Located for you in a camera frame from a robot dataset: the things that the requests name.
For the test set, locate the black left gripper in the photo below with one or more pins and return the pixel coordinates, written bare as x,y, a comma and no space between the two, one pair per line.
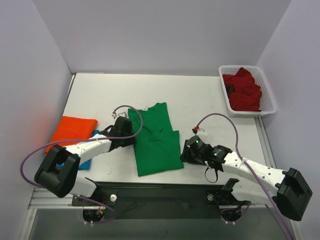
127,132

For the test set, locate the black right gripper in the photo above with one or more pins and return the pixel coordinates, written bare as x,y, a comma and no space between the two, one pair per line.
189,153

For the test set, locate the green t-shirt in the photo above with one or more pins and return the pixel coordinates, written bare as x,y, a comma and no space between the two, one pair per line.
157,147

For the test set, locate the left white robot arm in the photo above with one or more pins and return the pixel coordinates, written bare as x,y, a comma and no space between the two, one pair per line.
58,172

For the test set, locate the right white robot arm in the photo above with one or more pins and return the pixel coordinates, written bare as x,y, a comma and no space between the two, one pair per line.
287,189

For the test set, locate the folded orange t-shirt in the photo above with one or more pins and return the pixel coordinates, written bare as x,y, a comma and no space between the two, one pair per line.
73,128

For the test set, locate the folded blue t-shirt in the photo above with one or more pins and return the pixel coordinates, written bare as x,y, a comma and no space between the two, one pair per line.
85,165

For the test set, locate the dark red t-shirt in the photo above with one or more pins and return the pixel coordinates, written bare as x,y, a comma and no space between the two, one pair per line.
243,93

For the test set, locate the white plastic basket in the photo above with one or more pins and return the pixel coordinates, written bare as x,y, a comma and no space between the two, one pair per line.
267,101

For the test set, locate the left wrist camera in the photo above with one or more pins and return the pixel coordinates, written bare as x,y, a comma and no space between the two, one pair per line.
123,114

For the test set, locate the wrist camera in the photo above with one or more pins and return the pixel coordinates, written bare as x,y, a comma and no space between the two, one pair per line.
202,132
123,114

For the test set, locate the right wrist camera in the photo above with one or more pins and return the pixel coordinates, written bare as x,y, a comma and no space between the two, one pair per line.
202,132

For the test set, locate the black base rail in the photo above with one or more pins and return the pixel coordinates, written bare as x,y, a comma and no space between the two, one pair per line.
164,201

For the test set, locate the aluminium frame rail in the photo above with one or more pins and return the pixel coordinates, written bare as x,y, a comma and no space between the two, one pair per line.
120,165

